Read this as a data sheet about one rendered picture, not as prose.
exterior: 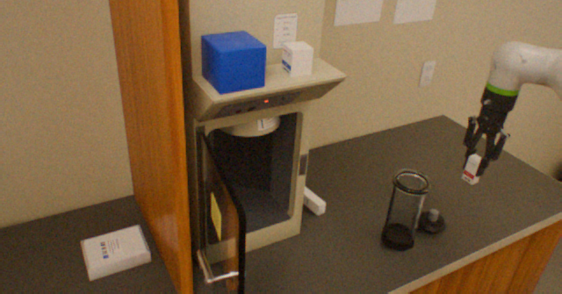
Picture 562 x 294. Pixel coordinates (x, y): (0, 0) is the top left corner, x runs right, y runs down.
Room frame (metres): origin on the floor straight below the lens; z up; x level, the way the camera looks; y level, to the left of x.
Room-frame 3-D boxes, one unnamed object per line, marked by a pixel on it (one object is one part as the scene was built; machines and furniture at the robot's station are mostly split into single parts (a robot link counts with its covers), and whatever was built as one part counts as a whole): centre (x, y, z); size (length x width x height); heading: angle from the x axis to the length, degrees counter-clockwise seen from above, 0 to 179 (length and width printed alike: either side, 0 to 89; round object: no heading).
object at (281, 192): (1.07, 0.13, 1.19); 0.26 x 0.24 x 0.35; 122
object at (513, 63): (1.23, -0.63, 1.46); 0.13 x 0.11 x 0.14; 75
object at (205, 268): (0.66, 0.12, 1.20); 0.10 x 0.05 x 0.03; 24
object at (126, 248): (0.91, 0.43, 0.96); 0.16 x 0.12 x 0.04; 121
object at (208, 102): (0.92, 0.03, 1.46); 0.32 x 0.12 x 0.10; 122
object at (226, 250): (0.73, 0.12, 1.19); 0.30 x 0.01 x 0.40; 24
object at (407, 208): (1.06, -0.37, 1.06); 0.11 x 0.11 x 0.21
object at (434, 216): (1.12, -0.49, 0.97); 0.09 x 0.09 x 0.07
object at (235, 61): (0.87, 0.11, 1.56); 0.10 x 0.10 x 0.09; 32
